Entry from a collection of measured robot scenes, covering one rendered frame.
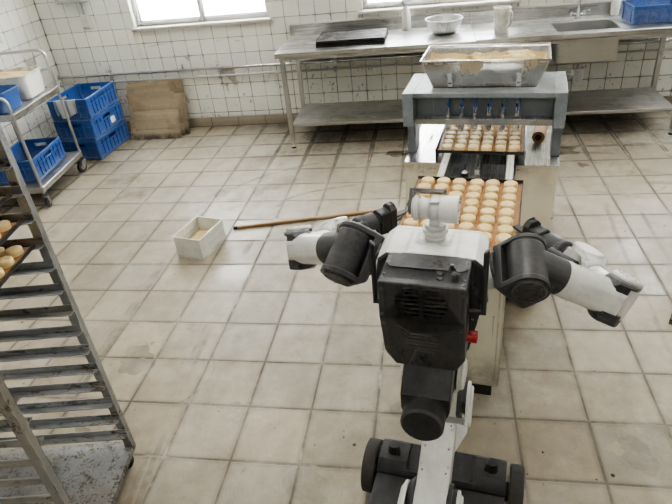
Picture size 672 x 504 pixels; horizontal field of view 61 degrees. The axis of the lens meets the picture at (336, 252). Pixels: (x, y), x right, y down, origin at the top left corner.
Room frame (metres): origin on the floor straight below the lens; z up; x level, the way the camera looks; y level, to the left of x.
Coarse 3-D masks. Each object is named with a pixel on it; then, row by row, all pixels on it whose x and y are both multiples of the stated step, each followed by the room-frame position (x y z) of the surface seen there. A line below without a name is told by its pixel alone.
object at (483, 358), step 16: (448, 176) 2.37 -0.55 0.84; (464, 176) 2.26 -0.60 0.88; (480, 176) 2.34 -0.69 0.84; (496, 176) 2.32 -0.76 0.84; (496, 304) 1.77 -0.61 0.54; (480, 320) 1.79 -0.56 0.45; (496, 320) 1.77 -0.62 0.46; (480, 336) 1.79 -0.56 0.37; (496, 336) 1.77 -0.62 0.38; (480, 352) 1.79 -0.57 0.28; (496, 352) 1.77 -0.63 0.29; (480, 368) 1.79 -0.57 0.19; (496, 368) 1.77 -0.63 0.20; (480, 384) 1.79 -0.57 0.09; (496, 384) 1.77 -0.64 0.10
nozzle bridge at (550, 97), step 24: (552, 72) 2.66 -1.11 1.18; (408, 96) 2.58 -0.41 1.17; (432, 96) 2.55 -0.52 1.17; (456, 96) 2.51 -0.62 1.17; (480, 96) 2.47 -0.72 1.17; (504, 96) 2.44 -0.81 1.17; (528, 96) 2.40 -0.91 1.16; (552, 96) 2.37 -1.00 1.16; (408, 120) 2.58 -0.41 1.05; (432, 120) 2.58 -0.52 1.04; (456, 120) 2.54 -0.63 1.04; (480, 120) 2.50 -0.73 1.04; (504, 120) 2.47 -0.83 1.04; (528, 120) 2.43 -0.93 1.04; (552, 120) 2.40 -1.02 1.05; (408, 144) 2.69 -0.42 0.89; (552, 144) 2.46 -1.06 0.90
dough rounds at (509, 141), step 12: (444, 132) 2.76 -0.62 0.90; (456, 132) 2.74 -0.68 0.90; (468, 132) 2.68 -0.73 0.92; (480, 132) 2.66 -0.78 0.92; (492, 132) 2.64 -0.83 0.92; (504, 132) 2.62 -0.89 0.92; (516, 132) 2.61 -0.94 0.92; (444, 144) 2.56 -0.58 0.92; (456, 144) 2.54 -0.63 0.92; (468, 144) 2.57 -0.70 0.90; (480, 144) 2.56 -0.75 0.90; (492, 144) 2.52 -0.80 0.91; (504, 144) 2.49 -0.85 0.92; (516, 144) 2.47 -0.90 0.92
